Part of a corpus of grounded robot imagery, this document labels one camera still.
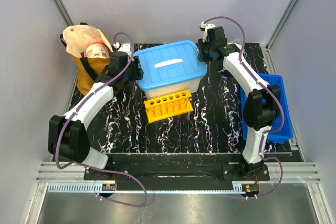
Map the light blue plastic lid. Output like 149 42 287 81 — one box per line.
134 40 207 91

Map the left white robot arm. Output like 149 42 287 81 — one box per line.
48 51 143 180

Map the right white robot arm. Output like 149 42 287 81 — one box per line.
198 23 283 180

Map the white orange bottle in bag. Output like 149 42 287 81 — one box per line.
86 40 109 58

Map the white plastic tub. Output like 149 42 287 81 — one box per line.
137 74 206 100

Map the yellow test tube rack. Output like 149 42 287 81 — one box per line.
144 90 194 123

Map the brown canvas tote bag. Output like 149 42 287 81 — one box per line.
60 23 114 95

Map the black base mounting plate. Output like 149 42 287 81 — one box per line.
52 152 289 192

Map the dark blue divided tray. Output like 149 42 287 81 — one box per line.
240 73 293 144

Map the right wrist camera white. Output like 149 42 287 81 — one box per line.
199 22 215 42

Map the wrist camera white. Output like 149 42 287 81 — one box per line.
199 22 215 42
113 42 134 57

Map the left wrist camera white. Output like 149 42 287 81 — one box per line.
113 42 134 57

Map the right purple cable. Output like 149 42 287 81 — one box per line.
201 16 286 201

